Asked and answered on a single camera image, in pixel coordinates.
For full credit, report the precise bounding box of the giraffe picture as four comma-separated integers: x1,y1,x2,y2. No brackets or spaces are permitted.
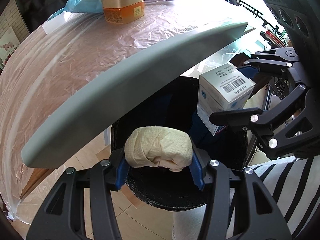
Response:
0,27,20,65

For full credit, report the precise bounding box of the black round trash bin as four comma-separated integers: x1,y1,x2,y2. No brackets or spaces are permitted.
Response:
111,77,247,211

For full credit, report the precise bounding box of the orange jar cream lid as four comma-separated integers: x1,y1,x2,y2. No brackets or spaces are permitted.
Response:
101,0,145,24

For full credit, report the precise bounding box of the blue plastic snack bag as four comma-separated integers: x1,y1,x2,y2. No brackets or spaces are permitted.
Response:
47,0,103,21

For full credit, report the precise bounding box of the striped sleeve forearm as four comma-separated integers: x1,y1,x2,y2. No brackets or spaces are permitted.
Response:
246,155,320,240

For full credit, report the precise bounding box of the white barcode carton box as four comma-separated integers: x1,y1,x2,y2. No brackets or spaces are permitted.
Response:
197,63,255,135

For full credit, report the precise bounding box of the beige tissue wad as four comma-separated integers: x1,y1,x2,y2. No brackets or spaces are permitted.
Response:
124,126,193,172

